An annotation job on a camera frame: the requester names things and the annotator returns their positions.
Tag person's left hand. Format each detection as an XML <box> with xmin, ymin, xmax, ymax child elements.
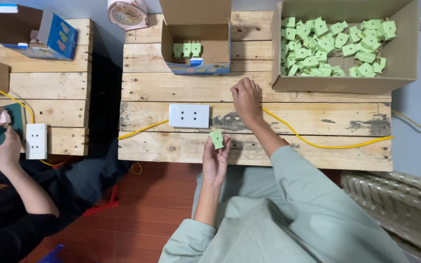
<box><xmin>202</xmin><ymin>134</ymin><xmax>232</xmax><ymax>183</ymax></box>

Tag person's right hand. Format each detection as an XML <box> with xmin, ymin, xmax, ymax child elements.
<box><xmin>230</xmin><ymin>77</ymin><xmax>265</xmax><ymax>125</ymax></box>

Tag white double socket box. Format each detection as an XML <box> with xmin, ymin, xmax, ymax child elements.
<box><xmin>26</xmin><ymin>123</ymin><xmax>48</xmax><ymax>160</ymax></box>
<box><xmin>168</xmin><ymin>104</ymin><xmax>210</xmax><ymax>129</ymax></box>

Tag small blue-printed cardboard box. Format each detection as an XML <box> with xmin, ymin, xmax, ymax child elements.
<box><xmin>159</xmin><ymin>0</ymin><xmax>232</xmax><ymax>75</ymax></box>

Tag heap of green adapters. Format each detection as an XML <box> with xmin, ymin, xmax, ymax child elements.
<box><xmin>280</xmin><ymin>16</ymin><xmax>397</xmax><ymax>78</ymax></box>

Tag person's light green clothing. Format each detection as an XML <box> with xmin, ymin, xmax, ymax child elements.
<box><xmin>158</xmin><ymin>145</ymin><xmax>412</xmax><ymax>263</ymax></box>

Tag pink alarm clock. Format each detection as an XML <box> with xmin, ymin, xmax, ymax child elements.
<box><xmin>107</xmin><ymin>0</ymin><xmax>149</xmax><ymax>31</ymax></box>

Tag large brown cardboard box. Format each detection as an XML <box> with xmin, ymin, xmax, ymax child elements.
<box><xmin>271</xmin><ymin>0</ymin><xmax>420</xmax><ymax>95</ymax></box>

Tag beige patterned cushion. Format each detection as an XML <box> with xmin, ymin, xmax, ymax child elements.
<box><xmin>341</xmin><ymin>170</ymin><xmax>421</xmax><ymax>263</ymax></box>

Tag blue plastic object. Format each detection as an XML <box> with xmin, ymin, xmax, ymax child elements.
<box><xmin>37</xmin><ymin>244</ymin><xmax>65</xmax><ymax>263</ymax></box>

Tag open blue packaging box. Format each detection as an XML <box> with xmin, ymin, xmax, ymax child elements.
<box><xmin>0</xmin><ymin>4</ymin><xmax>78</xmax><ymax>61</ymax></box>

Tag dark green box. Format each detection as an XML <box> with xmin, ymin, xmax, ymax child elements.
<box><xmin>0</xmin><ymin>103</ymin><xmax>27</xmax><ymax>151</ymax></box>

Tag yellow power cable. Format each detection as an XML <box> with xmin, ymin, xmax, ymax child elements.
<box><xmin>0</xmin><ymin>79</ymin><xmax>70</xmax><ymax>167</ymax></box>
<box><xmin>117</xmin><ymin>106</ymin><xmax>421</xmax><ymax>150</ymax></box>

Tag red metal frame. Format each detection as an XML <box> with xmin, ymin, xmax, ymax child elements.
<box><xmin>83</xmin><ymin>184</ymin><xmax>120</xmax><ymax>217</ymax></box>

